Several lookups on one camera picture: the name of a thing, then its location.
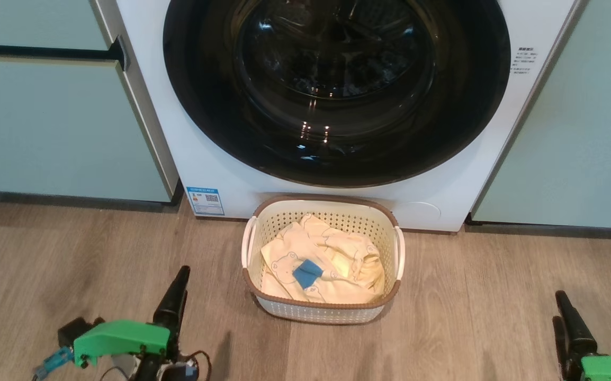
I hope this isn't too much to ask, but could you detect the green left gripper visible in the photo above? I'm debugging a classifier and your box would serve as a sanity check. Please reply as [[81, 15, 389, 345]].
[[74, 266, 191, 368]]

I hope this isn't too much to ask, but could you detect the white front-load washing machine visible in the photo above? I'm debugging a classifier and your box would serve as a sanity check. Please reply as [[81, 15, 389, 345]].
[[96, 0, 584, 233]]

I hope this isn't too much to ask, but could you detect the cream perforated basket brown rim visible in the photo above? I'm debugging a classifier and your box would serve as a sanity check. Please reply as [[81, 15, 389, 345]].
[[241, 194, 406, 324]]

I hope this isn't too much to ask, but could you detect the black round glass washer door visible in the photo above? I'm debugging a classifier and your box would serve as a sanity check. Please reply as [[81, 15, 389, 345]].
[[163, 0, 511, 188]]

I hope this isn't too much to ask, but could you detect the blue energy label sticker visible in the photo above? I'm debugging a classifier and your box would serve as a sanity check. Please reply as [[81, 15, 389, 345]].
[[186, 186, 225, 216]]

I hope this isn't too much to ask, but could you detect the pale green cabinet with handle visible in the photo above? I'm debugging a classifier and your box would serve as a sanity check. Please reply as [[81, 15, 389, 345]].
[[0, 0, 179, 204]]

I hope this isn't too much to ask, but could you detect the yellow bear-print garment blue patch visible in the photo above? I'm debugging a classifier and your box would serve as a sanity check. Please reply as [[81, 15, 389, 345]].
[[259, 214, 348, 305]]

